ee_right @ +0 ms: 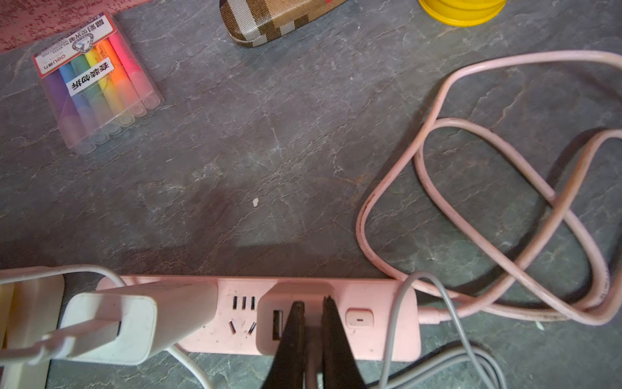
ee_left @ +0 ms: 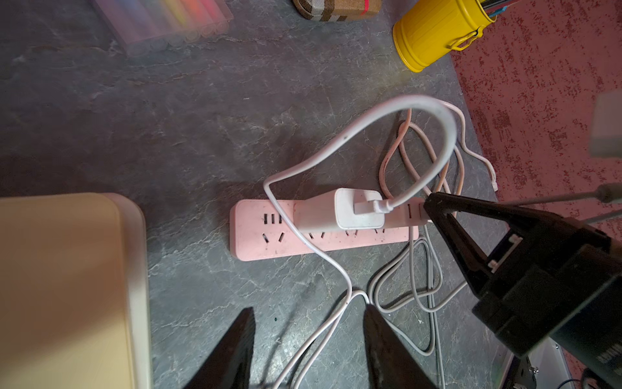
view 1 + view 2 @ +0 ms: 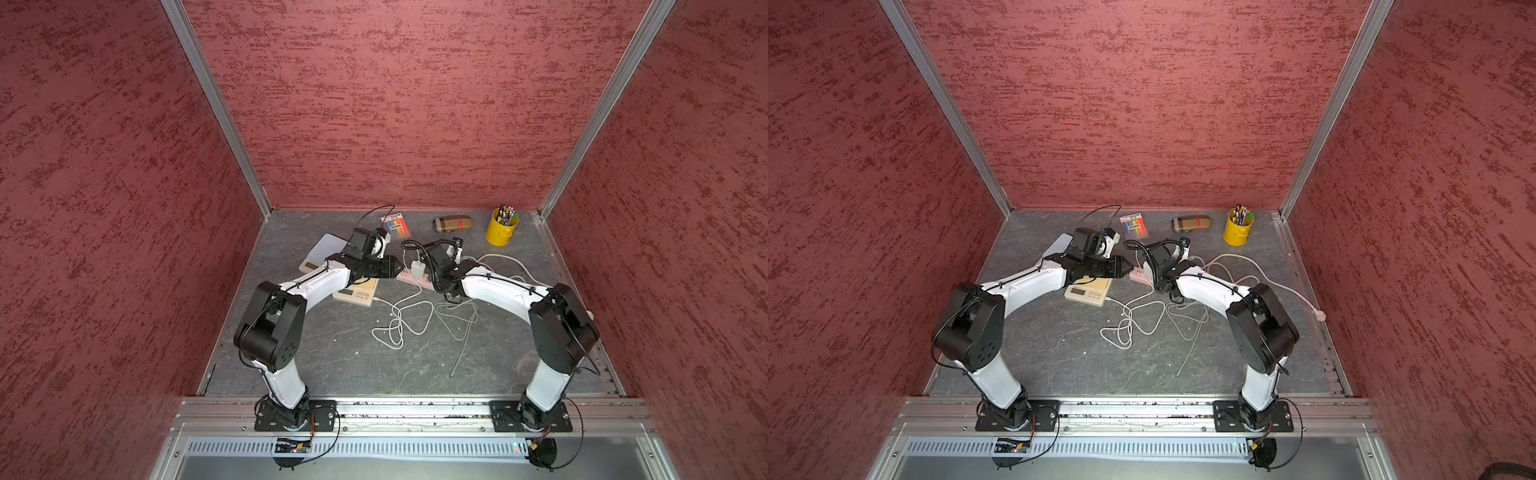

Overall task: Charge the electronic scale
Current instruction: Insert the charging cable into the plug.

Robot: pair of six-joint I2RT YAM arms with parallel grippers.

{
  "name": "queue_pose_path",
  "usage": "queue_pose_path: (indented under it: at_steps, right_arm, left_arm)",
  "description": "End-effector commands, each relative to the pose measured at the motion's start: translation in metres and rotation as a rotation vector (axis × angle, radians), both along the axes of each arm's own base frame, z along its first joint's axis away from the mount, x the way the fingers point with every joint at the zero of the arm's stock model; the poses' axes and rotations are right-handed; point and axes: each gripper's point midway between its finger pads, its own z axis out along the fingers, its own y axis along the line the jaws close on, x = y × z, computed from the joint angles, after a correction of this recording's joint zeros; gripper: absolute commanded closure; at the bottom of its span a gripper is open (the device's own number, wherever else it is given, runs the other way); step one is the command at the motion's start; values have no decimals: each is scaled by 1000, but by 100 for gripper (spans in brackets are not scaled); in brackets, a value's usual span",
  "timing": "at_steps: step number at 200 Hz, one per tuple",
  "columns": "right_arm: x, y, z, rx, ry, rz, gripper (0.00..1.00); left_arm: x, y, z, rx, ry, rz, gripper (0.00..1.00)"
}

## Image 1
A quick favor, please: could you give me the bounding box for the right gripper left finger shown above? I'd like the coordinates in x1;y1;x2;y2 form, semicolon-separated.
262;301;306;389

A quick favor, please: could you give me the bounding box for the brown striped glasses case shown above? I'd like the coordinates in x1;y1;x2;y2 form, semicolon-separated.
219;0;345;48

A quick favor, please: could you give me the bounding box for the white charging cable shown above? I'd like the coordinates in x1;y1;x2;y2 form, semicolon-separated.
0;263;215;389

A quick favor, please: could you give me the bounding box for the pink power strip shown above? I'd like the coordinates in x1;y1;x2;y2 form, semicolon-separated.
96;275;423;363

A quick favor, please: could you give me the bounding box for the yellow pen cup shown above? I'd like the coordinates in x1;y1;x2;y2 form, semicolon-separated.
419;0;507;28

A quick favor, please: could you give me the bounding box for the yellow kitchen scale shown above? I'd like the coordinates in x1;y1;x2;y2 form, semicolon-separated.
1;276;65;388

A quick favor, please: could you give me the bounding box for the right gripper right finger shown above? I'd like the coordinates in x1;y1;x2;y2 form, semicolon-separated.
322;296;366;388

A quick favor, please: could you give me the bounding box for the white USB charger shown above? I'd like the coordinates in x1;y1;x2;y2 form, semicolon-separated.
61;281;218;366

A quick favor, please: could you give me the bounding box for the grey thin cable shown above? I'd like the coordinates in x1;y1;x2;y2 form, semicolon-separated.
376;271;509;389

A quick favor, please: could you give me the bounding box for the pink power strip cord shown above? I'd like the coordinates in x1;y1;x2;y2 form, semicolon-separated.
355;49;622;327

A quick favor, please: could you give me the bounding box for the colourful sticky flags pack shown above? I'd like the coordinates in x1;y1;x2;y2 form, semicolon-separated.
33;11;165;155

